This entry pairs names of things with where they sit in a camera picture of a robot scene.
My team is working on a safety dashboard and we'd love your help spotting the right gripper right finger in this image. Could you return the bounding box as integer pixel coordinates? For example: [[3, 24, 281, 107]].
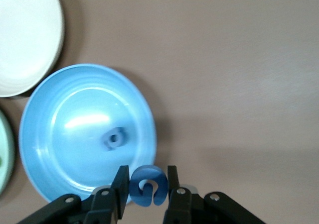
[[163, 165, 267, 224]]

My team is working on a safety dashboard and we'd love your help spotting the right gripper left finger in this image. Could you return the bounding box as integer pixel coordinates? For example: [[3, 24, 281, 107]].
[[14, 165, 131, 224]]

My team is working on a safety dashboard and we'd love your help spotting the blue letter G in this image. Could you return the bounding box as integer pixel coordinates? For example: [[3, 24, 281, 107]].
[[129, 164, 168, 207]]

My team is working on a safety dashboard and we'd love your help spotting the blue plate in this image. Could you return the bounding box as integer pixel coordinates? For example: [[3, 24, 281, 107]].
[[18, 64, 158, 205]]

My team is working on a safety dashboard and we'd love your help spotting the green plate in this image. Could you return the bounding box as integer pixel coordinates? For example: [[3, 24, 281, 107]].
[[0, 108, 15, 196]]

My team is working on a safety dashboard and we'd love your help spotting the brown table cover sheet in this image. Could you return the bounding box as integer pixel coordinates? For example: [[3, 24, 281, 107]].
[[0, 0, 319, 224]]

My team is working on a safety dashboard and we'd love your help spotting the beige plate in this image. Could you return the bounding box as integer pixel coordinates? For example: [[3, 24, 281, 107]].
[[0, 0, 65, 98]]

